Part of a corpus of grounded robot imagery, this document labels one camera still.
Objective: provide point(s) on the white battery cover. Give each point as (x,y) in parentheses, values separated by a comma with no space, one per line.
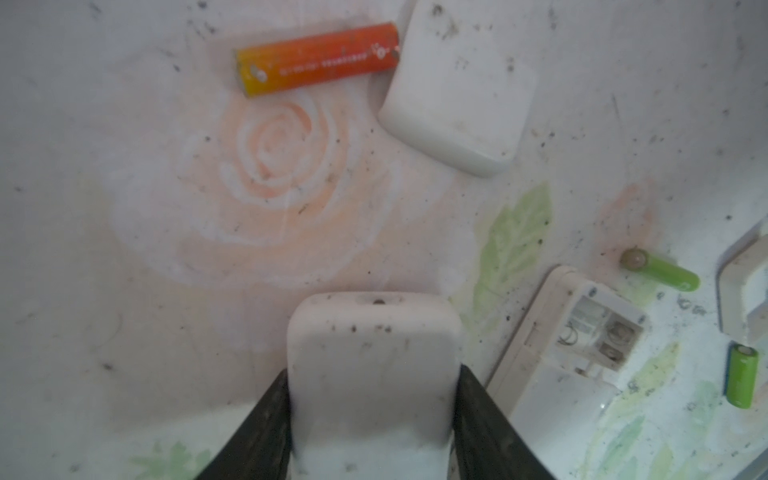
(458,95)
(742,288)

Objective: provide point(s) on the green battery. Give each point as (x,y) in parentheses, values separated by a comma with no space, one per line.
(660,270)
(741,375)

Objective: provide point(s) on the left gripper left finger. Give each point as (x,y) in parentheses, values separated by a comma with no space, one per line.
(261,446)

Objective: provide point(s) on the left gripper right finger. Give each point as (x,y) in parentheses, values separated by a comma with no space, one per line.
(486,444)

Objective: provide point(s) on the red orange battery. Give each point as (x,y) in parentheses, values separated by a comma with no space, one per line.
(310,60)

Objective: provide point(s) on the red white remote control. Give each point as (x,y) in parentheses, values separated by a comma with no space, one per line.
(372,384)

